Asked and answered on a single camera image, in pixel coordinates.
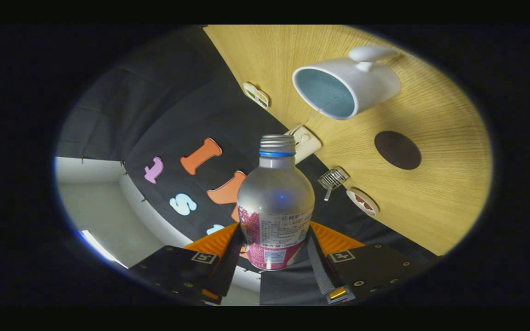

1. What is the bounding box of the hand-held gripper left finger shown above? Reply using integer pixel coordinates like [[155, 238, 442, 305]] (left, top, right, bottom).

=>
[[129, 223, 243, 304]]

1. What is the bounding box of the white round plate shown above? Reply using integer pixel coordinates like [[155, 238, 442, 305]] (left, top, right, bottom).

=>
[[346, 188, 380, 217]]

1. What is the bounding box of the metal wire holder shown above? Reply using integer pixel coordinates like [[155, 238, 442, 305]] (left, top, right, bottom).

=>
[[317, 167, 350, 201]]

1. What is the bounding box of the white divided dish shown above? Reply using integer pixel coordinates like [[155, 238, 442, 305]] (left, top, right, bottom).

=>
[[242, 82, 270, 109]]

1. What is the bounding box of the black backdrop cloth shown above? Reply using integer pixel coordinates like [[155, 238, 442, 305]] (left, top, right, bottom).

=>
[[56, 25, 440, 306]]

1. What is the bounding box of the dark brown round coaster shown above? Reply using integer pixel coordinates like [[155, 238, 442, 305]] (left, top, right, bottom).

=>
[[374, 131, 422, 171]]

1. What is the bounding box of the wooden table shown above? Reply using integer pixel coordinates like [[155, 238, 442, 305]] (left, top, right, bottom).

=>
[[203, 25, 493, 256]]

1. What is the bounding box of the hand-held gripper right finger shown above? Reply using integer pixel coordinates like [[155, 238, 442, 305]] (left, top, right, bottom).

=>
[[306, 222, 438, 304]]

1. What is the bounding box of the silver bottle with red label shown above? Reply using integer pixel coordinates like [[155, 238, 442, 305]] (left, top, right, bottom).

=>
[[237, 135, 315, 271]]

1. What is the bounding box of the white cup with handle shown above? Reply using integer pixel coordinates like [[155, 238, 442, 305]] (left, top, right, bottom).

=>
[[292, 45, 403, 121]]

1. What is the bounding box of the white toaster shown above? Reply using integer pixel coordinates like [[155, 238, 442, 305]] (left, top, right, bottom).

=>
[[284, 126, 323, 165]]

